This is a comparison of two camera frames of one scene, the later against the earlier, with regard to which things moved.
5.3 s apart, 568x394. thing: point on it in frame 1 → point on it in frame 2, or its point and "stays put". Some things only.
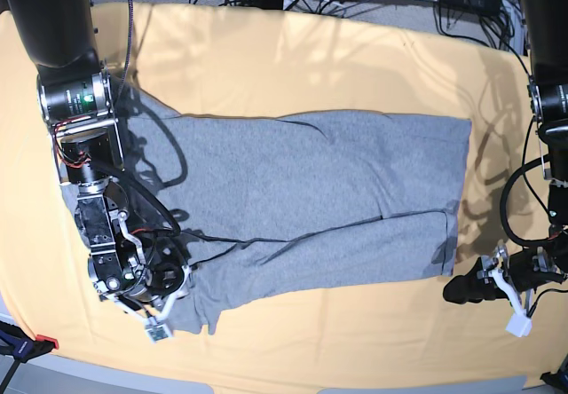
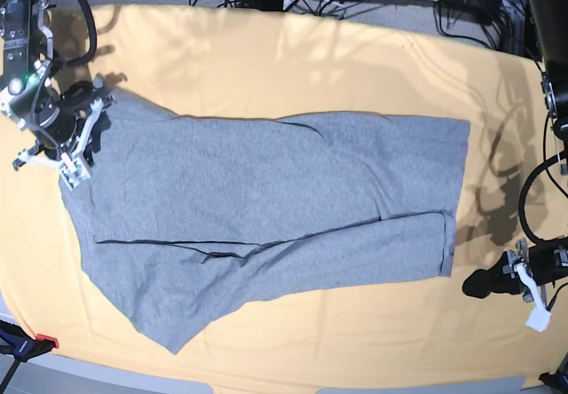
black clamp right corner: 558,380 stays put
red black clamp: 18,344 stays put
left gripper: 165,269 → 64,122
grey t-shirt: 256,200 stays put
